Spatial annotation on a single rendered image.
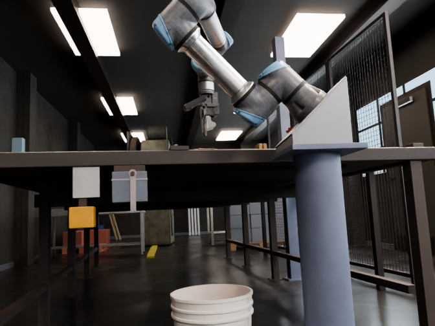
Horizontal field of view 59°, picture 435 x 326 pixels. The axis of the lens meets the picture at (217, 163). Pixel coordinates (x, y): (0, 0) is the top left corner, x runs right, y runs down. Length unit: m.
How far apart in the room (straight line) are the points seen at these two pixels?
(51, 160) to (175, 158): 0.47
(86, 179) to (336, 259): 0.97
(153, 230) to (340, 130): 7.51
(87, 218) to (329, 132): 0.94
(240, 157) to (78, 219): 0.68
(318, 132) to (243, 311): 0.66
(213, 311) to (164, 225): 7.34
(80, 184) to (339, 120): 0.99
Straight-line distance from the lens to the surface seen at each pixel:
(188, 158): 1.59
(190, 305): 1.37
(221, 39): 1.74
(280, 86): 1.46
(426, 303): 2.05
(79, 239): 8.30
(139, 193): 1.55
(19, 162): 1.64
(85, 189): 1.59
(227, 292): 1.62
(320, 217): 1.39
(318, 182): 1.39
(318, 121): 1.39
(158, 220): 8.66
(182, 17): 1.43
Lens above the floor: 0.65
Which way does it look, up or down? 7 degrees up
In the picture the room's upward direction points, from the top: 3 degrees counter-clockwise
